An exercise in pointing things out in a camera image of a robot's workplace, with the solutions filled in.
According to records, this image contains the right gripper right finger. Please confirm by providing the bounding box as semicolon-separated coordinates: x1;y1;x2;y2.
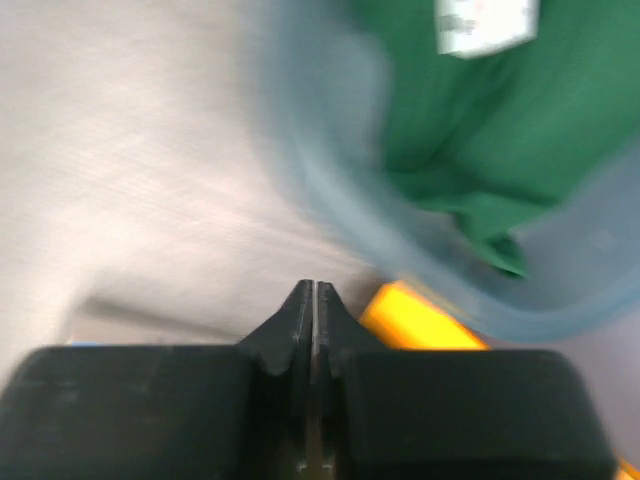
317;282;387;368

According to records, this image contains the black orange box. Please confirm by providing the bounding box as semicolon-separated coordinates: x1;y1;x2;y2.
346;283;639;479

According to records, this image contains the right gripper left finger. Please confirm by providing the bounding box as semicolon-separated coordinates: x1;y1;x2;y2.
237;280;314;376

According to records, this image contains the green t shirt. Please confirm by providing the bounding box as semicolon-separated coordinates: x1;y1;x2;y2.
352;1;639;276

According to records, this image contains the teal plastic basket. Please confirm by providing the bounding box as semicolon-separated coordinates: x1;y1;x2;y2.
247;1;639;342

